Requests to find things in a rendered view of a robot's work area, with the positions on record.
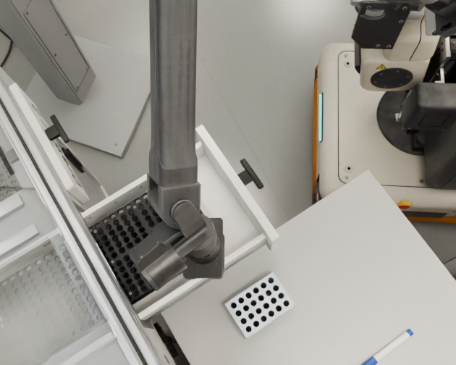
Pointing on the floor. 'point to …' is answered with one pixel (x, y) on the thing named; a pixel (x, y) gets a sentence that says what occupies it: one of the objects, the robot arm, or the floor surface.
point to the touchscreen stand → (77, 76)
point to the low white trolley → (336, 292)
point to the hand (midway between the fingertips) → (208, 258)
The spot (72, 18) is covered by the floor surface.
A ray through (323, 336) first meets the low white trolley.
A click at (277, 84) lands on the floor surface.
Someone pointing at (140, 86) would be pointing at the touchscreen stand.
